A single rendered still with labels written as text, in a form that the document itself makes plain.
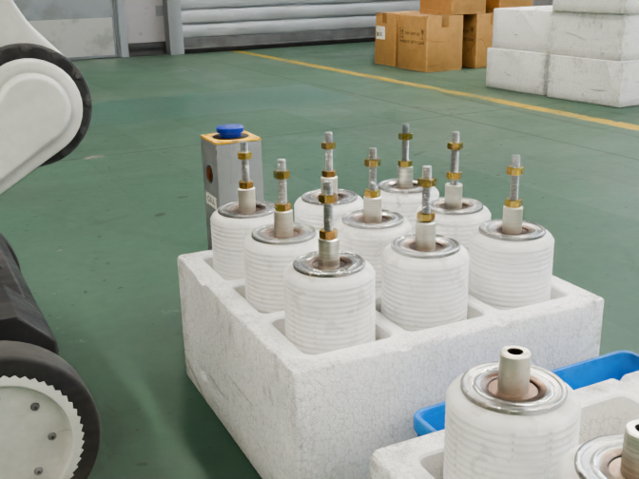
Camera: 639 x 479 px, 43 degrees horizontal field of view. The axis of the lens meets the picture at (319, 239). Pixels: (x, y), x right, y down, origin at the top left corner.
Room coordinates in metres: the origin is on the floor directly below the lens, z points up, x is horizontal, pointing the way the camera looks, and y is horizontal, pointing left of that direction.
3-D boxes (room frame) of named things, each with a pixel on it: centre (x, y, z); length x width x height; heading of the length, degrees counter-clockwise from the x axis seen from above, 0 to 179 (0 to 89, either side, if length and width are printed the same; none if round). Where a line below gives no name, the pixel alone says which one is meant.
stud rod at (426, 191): (0.85, -0.12, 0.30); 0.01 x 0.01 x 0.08
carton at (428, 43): (4.75, -0.65, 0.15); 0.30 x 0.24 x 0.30; 26
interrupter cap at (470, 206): (1.01, -0.17, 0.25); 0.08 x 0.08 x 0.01
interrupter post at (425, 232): (0.85, -0.12, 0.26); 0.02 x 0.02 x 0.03
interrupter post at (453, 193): (1.01, -0.17, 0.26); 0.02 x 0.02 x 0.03
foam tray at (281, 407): (0.96, -0.07, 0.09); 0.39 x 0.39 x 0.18; 25
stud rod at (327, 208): (0.80, -0.01, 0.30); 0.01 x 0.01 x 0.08
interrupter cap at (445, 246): (0.85, -0.12, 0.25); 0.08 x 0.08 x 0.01
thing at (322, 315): (0.80, -0.01, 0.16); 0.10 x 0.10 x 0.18
